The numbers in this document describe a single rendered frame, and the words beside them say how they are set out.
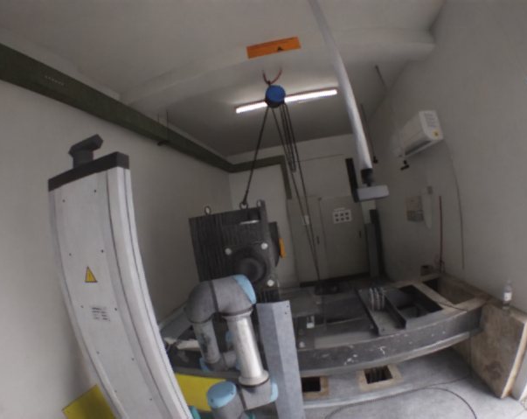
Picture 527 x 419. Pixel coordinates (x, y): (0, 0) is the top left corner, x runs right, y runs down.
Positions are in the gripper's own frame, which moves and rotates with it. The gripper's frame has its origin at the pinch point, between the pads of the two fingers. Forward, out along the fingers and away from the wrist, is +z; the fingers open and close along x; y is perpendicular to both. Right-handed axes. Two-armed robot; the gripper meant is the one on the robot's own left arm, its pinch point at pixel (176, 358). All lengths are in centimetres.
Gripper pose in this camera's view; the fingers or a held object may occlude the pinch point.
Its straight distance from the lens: 157.7
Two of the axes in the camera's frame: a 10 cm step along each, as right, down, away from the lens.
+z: 3.2, 8.4, 4.5
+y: 1.0, -5.0, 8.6
